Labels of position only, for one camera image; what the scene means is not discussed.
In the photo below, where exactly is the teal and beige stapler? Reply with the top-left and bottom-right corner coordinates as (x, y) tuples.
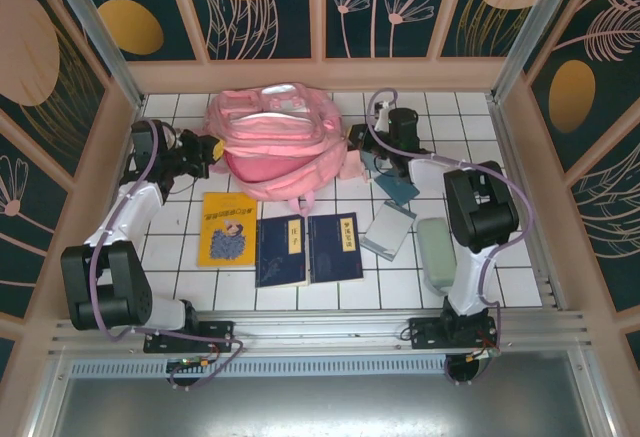
(359, 150), (382, 178)

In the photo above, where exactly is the small teal notebook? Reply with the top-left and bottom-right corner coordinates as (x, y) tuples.
(374, 171), (419, 207)

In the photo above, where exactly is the pink backpack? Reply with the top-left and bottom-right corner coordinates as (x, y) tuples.
(204, 82), (349, 216)

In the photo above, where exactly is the yellow book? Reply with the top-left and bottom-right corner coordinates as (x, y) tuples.
(197, 191), (260, 269)

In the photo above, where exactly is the light grey notebook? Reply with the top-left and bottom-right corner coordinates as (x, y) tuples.
(358, 200), (417, 262)

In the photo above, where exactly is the dark blue book wide label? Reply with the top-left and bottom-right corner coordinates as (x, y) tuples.
(306, 212), (365, 286)

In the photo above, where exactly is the dark blue book narrow label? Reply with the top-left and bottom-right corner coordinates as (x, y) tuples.
(254, 214), (310, 289)

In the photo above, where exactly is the pale green pencil case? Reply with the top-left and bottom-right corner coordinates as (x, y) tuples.
(416, 216), (459, 298)

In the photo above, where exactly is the grey metal sheet panel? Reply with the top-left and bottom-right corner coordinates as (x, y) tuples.
(49, 351), (616, 437)

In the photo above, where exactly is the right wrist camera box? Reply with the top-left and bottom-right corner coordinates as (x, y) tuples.
(373, 100), (396, 133)

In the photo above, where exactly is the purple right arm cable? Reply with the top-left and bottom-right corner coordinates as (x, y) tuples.
(367, 88), (536, 388)

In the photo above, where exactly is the aluminium corner post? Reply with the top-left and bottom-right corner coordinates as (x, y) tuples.
(39, 0), (146, 110)
(492, 0), (586, 103)

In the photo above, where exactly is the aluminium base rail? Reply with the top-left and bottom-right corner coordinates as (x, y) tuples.
(48, 309), (591, 357)

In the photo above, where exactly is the perforated grey cable duct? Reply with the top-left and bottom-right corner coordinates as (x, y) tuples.
(68, 359), (451, 379)

